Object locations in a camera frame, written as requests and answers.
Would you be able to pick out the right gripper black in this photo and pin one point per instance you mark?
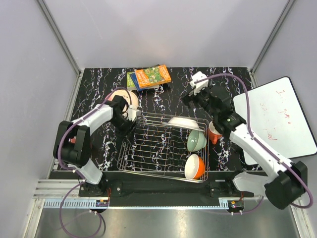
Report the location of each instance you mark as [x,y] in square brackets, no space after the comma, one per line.
[190,96]

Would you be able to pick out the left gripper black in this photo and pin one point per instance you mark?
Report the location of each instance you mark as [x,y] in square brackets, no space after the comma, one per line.
[126,135]

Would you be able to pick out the white paper plate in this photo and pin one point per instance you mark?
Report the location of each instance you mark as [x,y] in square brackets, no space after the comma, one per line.
[183,123]

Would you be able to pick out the pink cream floral plate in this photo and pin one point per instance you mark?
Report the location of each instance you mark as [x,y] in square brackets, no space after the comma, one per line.
[129,96]

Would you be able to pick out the pale green ceramic bowl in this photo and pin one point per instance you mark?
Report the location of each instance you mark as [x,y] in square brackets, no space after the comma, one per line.
[196,141]

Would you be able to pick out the orange bowl white inside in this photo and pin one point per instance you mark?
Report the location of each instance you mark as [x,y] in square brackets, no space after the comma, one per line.
[194,167]

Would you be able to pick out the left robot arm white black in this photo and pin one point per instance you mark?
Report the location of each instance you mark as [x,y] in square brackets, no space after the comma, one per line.
[72,145]

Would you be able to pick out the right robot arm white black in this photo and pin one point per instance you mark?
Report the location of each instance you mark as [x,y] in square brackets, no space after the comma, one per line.
[284,181]

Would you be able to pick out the orange ceramic mug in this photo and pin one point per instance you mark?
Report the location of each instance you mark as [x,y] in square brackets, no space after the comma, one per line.
[214,135]

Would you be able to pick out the green book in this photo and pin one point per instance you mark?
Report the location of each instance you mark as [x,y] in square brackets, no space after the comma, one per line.
[129,82]

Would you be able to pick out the pink plastic cup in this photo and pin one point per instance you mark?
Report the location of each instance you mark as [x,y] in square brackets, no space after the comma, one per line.
[72,140]

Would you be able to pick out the blue book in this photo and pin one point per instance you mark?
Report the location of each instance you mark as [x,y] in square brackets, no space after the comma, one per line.
[135,81]

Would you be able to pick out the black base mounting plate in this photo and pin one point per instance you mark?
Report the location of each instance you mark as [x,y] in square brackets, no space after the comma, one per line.
[132,190]

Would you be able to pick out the white dry erase board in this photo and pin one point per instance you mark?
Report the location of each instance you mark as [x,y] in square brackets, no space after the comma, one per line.
[277,118]

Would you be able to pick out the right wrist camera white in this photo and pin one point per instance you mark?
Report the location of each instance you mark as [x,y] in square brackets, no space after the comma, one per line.
[198,82]

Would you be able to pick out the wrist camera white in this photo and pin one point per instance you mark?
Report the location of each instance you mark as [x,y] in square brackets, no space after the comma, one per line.
[198,82]
[131,114]

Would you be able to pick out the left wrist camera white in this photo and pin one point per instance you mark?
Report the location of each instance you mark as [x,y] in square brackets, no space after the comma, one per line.
[131,114]

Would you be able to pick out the steel wire dish rack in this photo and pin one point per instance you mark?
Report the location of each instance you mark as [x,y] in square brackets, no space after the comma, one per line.
[156,148]

